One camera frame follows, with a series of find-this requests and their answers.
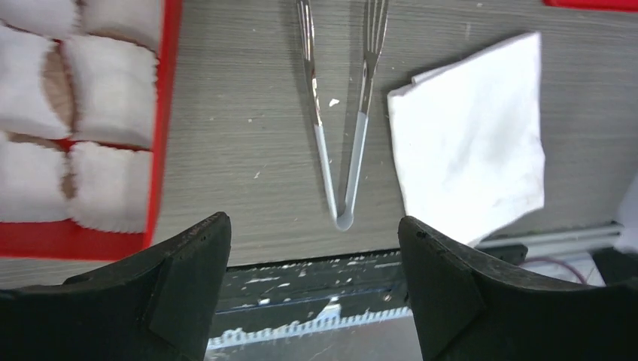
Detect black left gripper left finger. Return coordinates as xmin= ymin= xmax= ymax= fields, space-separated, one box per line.
xmin=1 ymin=212 xmax=231 ymax=360

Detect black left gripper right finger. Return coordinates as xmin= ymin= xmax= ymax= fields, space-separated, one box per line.
xmin=398 ymin=217 xmax=637 ymax=360

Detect metal tongs with grey handle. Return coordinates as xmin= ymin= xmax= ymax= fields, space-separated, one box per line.
xmin=296 ymin=1 xmax=389 ymax=232

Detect red chocolate box tray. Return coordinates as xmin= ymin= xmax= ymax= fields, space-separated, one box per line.
xmin=1 ymin=1 xmax=183 ymax=260

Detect white folded cloth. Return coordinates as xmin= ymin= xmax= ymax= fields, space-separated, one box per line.
xmin=387 ymin=32 xmax=545 ymax=247

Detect red box lid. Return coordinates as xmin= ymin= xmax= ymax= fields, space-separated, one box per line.
xmin=542 ymin=0 xmax=637 ymax=13

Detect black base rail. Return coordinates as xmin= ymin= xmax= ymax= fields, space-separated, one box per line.
xmin=211 ymin=233 xmax=529 ymax=337

